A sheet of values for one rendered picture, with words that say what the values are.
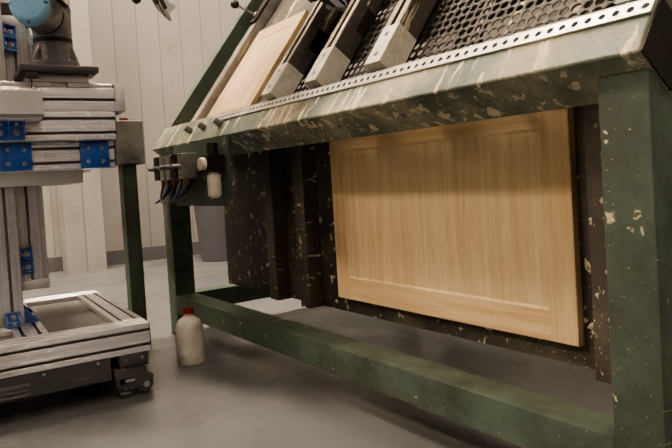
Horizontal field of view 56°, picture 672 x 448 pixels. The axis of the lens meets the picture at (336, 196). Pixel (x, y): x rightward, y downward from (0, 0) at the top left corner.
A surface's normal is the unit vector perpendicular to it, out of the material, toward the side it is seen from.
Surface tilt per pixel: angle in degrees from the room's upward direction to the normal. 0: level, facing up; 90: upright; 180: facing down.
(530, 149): 90
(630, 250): 90
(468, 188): 90
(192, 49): 90
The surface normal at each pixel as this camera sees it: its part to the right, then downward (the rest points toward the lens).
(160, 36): 0.52, 0.00
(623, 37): -0.69, -0.54
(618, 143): -0.82, 0.07
